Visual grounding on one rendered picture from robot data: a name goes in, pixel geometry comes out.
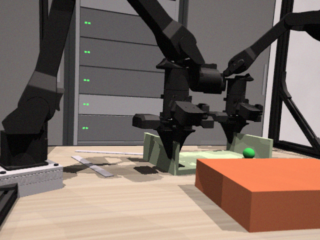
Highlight orange rectangular block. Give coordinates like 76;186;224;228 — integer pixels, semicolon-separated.
195;158;320;233

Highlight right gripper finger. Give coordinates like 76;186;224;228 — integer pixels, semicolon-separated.
172;127;196;152
153;128;176;159

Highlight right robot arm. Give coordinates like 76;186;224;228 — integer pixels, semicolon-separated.
0;0;222;171

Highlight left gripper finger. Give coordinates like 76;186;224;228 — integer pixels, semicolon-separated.
218;122;237;144
233;122;249;133

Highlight grey flat bar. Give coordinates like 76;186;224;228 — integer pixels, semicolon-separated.
71;155;114;177

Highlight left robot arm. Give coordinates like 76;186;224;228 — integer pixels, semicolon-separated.
204;10;320;120

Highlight green ball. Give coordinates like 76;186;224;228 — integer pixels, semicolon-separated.
242;148;255;159

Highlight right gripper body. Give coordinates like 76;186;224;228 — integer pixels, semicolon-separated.
132;90;214;130

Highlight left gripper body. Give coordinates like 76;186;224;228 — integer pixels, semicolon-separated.
208;94;262;123

